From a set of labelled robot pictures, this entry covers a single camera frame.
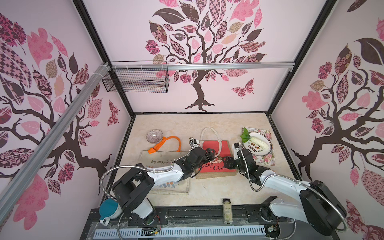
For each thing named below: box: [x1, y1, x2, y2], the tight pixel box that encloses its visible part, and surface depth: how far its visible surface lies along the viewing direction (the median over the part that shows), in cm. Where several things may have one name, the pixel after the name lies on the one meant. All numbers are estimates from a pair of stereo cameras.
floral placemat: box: [242, 127, 276, 167], surface depth 97 cm
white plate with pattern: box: [243, 132, 273, 157], surface depth 101 cm
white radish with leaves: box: [240, 127, 270, 150], surface depth 101 cm
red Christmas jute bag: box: [195, 126, 237, 180], surface depth 93 cm
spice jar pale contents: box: [222, 198, 233, 224], surface depth 74 cm
